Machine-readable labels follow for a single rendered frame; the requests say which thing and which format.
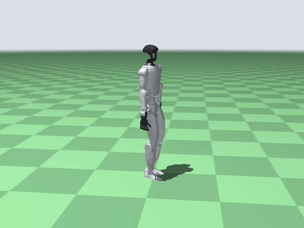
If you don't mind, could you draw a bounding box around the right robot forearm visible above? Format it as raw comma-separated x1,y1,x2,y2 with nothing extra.
139,90,148,117

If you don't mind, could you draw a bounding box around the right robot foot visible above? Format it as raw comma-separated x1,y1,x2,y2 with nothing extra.
144,172,162,181

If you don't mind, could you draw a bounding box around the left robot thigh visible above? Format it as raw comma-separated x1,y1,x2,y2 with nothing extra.
156,106,165,145

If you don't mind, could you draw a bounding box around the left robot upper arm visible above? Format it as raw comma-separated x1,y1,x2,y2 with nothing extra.
159,65,163,90

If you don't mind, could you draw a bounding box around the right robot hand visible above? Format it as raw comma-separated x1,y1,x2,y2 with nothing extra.
140,112,151,131

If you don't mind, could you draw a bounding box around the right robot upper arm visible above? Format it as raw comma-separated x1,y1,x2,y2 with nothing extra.
138,67,149,97

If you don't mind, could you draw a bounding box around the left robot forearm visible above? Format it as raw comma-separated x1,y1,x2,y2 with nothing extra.
156,90,162,106

